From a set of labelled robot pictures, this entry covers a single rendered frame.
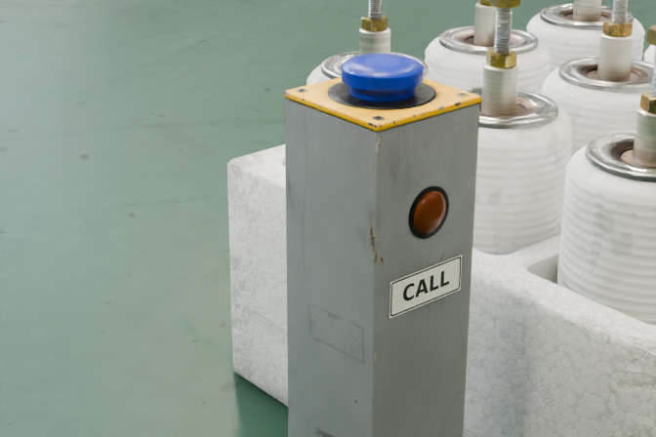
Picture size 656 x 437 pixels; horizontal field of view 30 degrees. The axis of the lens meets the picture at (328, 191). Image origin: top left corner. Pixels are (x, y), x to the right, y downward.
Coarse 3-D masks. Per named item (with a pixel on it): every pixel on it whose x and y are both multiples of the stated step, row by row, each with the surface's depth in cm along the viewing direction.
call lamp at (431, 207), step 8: (432, 192) 59; (424, 200) 59; (432, 200) 59; (440, 200) 60; (416, 208) 59; (424, 208) 59; (432, 208) 59; (440, 208) 60; (416, 216) 59; (424, 216) 59; (432, 216) 60; (440, 216) 60; (416, 224) 59; (424, 224) 59; (432, 224) 60; (424, 232) 60
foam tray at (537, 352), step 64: (256, 192) 88; (256, 256) 90; (512, 256) 75; (256, 320) 92; (512, 320) 71; (576, 320) 67; (256, 384) 94; (512, 384) 72; (576, 384) 68; (640, 384) 65
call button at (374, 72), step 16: (352, 64) 59; (368, 64) 59; (384, 64) 59; (400, 64) 59; (416, 64) 59; (352, 80) 59; (368, 80) 58; (384, 80) 58; (400, 80) 58; (416, 80) 59; (368, 96) 59; (384, 96) 59; (400, 96) 59
